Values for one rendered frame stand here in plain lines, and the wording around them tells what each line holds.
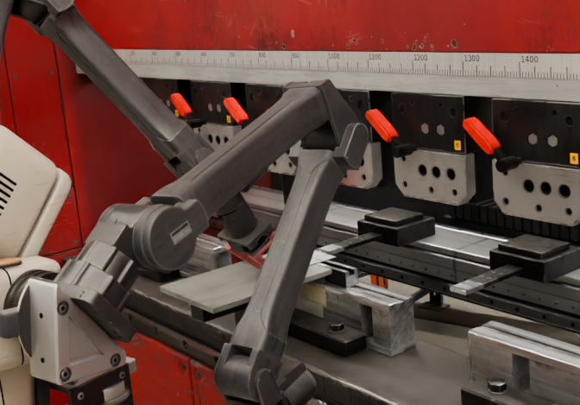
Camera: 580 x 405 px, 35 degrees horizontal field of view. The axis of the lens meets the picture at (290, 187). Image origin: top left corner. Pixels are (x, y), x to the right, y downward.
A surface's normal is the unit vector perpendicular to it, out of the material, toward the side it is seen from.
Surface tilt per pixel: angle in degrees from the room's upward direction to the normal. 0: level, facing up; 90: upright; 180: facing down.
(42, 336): 82
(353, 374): 0
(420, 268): 90
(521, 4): 90
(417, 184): 90
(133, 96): 71
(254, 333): 49
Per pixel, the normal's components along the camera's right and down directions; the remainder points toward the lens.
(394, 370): -0.08, -0.97
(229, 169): 0.73, -0.02
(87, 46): 0.48, -0.18
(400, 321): 0.61, 0.12
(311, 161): -0.57, -0.47
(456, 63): -0.79, 0.20
